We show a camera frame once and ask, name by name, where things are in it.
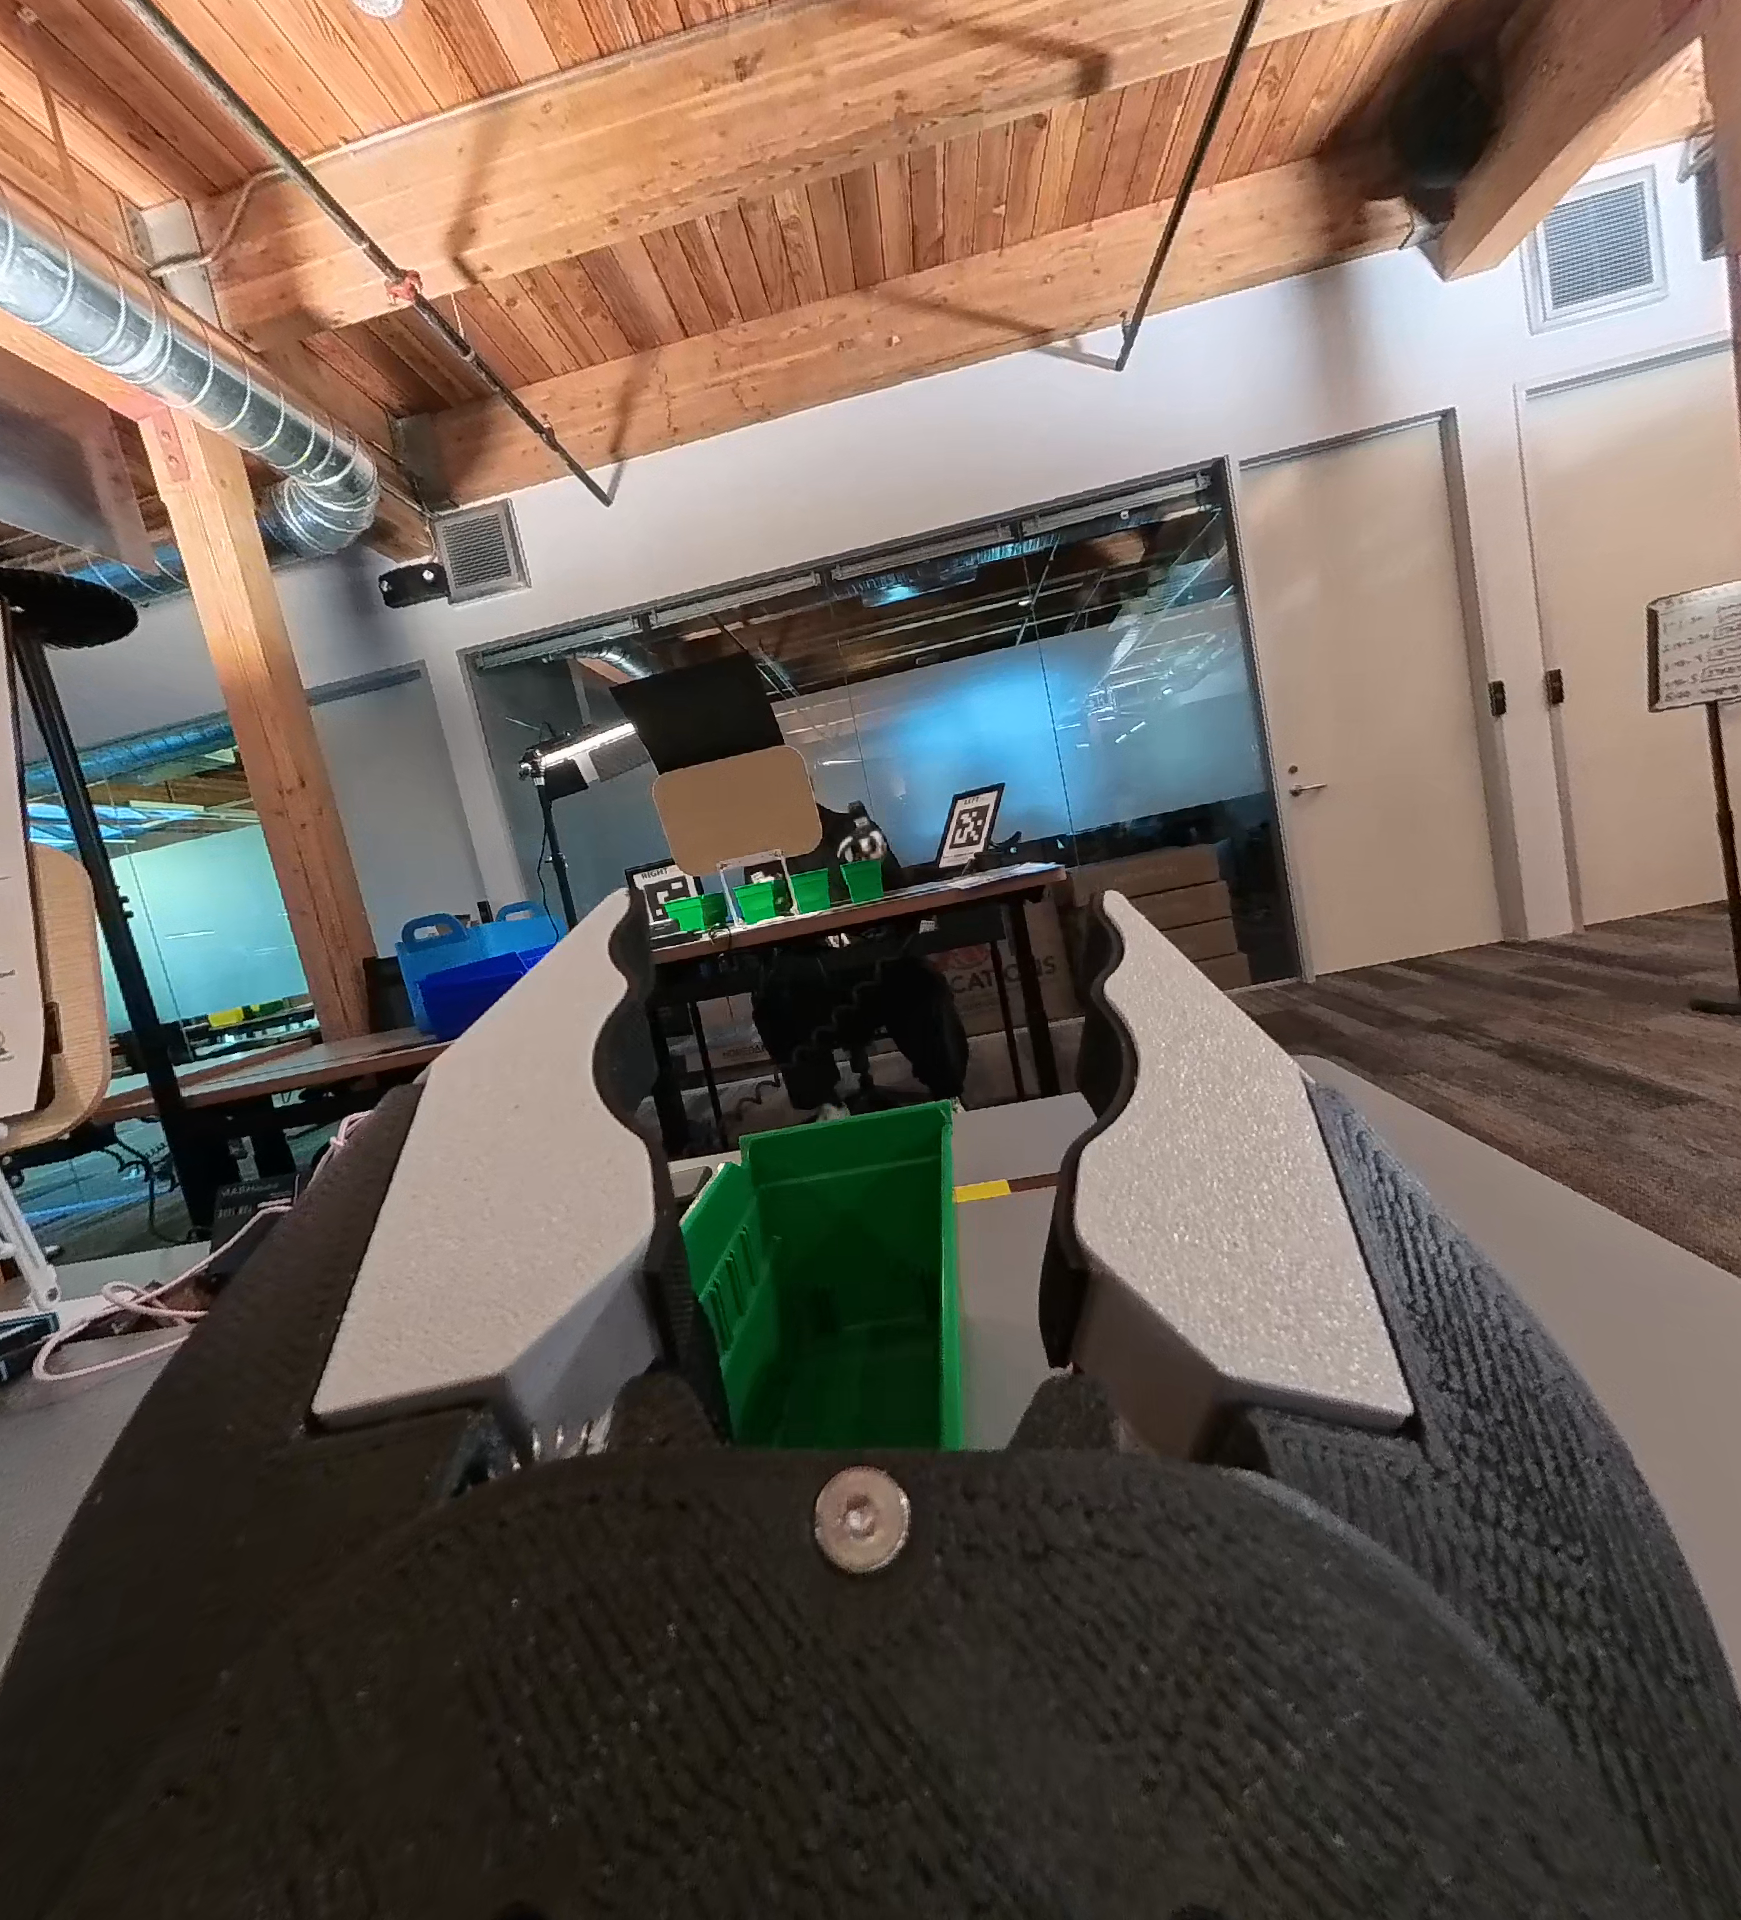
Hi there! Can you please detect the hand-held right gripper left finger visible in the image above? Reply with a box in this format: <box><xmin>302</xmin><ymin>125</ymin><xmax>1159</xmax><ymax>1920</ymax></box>
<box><xmin>313</xmin><ymin>889</ymin><xmax>667</xmax><ymax>1442</ymax></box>

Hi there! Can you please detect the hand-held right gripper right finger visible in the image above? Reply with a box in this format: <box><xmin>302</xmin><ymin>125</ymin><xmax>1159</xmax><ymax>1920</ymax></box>
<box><xmin>1040</xmin><ymin>889</ymin><xmax>1417</xmax><ymax>1460</ymax></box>

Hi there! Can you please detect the long wooden work table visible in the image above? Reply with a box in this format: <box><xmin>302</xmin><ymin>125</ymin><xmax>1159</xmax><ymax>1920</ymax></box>
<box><xmin>102</xmin><ymin>1023</ymin><xmax>456</xmax><ymax>1201</ymax></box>

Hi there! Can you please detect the black labelled box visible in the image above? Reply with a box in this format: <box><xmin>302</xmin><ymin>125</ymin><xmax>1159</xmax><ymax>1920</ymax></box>
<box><xmin>207</xmin><ymin>1168</ymin><xmax>309</xmax><ymax>1280</ymax></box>

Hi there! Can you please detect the studio light on stand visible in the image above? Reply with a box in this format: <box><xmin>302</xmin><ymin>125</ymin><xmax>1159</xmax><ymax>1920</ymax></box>
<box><xmin>516</xmin><ymin>716</ymin><xmax>650</xmax><ymax>939</ymax></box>

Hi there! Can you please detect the wooden backing board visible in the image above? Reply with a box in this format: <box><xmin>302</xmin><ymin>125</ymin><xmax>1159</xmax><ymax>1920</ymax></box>
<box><xmin>23</xmin><ymin>844</ymin><xmax>116</xmax><ymax>1149</ymax></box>

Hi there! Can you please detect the black photo flag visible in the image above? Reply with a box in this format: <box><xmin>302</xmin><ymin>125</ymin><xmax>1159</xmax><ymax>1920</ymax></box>
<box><xmin>610</xmin><ymin>650</ymin><xmax>785</xmax><ymax>782</ymax></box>

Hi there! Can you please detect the white door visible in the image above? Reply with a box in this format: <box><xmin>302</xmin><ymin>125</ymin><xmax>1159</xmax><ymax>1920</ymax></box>
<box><xmin>1237</xmin><ymin>409</ymin><xmax>1504</xmax><ymax>979</ymax></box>
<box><xmin>1515</xmin><ymin>342</ymin><xmax>1741</xmax><ymax>929</ymax></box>

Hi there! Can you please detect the whiteboard sign stand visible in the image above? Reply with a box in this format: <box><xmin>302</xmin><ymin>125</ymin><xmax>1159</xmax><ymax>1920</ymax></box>
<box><xmin>1646</xmin><ymin>573</ymin><xmax>1741</xmax><ymax>1021</ymax></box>

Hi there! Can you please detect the black tripod stand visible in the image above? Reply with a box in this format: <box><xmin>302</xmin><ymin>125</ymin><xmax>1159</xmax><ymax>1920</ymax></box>
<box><xmin>0</xmin><ymin>567</ymin><xmax>236</xmax><ymax>1218</ymax></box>

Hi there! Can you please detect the black sprinkler pipe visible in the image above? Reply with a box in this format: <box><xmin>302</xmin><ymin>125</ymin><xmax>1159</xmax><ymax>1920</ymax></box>
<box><xmin>132</xmin><ymin>0</ymin><xmax>621</xmax><ymax>509</ymax></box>

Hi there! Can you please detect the black ceiling rod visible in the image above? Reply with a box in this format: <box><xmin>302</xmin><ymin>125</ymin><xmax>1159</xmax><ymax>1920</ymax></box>
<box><xmin>1062</xmin><ymin>0</ymin><xmax>1266</xmax><ymax>371</ymax></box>

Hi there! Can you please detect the pink cable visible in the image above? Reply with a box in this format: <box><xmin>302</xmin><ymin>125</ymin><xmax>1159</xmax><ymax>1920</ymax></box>
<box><xmin>26</xmin><ymin>1110</ymin><xmax>366</xmax><ymax>1385</ymax></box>

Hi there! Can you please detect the wooden support post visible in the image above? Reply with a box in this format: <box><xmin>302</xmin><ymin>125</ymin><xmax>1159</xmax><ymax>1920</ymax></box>
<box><xmin>134</xmin><ymin>405</ymin><xmax>380</xmax><ymax>1004</ymax></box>

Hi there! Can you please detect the glass partition wall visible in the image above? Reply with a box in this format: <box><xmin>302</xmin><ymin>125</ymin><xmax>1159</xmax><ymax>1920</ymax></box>
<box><xmin>457</xmin><ymin>461</ymin><xmax>1258</xmax><ymax>995</ymax></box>

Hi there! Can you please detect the wall vent grille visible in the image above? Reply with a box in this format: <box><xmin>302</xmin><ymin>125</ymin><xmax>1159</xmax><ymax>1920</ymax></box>
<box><xmin>1523</xmin><ymin>165</ymin><xmax>1672</xmax><ymax>335</ymax></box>
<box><xmin>427</xmin><ymin>500</ymin><xmax>532</xmax><ymax>606</ymax></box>

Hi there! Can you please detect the silver air duct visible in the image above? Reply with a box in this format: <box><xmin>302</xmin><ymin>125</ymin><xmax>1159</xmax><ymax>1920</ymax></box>
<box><xmin>0</xmin><ymin>126</ymin><xmax>390</xmax><ymax>559</ymax></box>

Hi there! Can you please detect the black wall speaker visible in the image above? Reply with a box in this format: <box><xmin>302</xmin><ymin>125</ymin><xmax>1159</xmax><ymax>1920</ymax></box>
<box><xmin>1384</xmin><ymin>48</ymin><xmax>1504</xmax><ymax>230</ymax></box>

